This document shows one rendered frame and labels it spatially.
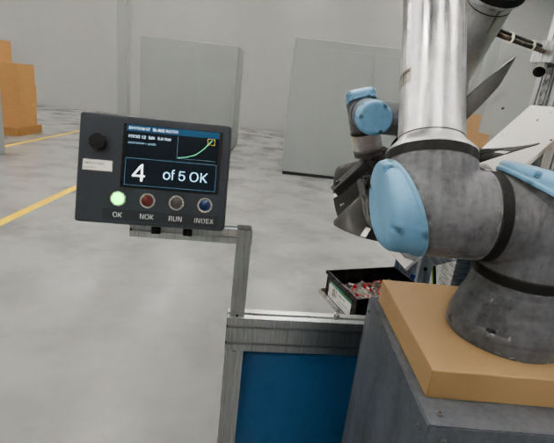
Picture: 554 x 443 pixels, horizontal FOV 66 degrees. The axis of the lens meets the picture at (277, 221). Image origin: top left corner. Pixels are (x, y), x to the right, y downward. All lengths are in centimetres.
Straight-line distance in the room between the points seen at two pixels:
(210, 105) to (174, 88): 73
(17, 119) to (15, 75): 76
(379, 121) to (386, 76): 595
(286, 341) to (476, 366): 48
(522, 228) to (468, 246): 6
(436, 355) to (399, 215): 18
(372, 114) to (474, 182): 46
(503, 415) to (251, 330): 52
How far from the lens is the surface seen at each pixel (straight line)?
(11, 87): 907
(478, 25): 86
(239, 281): 89
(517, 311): 61
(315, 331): 95
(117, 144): 80
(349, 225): 122
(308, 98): 677
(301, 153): 684
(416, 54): 62
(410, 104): 59
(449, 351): 60
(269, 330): 94
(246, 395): 106
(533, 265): 60
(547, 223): 58
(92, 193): 81
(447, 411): 57
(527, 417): 61
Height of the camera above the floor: 133
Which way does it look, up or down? 18 degrees down
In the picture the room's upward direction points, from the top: 6 degrees clockwise
